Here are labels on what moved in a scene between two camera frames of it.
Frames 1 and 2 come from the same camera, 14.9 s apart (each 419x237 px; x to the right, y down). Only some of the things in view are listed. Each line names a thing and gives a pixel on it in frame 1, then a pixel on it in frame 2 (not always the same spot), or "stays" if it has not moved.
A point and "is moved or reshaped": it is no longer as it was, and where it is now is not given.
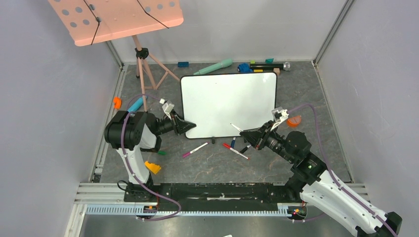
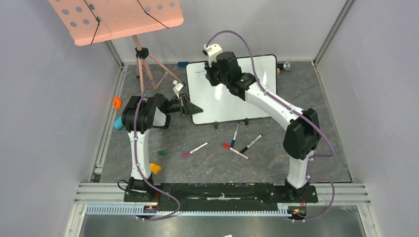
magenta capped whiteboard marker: (188, 153) stays
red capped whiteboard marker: (229, 147) stays
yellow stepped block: (153, 168) stays
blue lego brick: (183, 64) stays
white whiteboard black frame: (213, 101) is moved or reshaped
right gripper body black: (262, 137) → (212, 75)
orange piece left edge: (118, 102) stays
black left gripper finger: (183, 126) → (191, 108)
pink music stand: (93, 21) stays
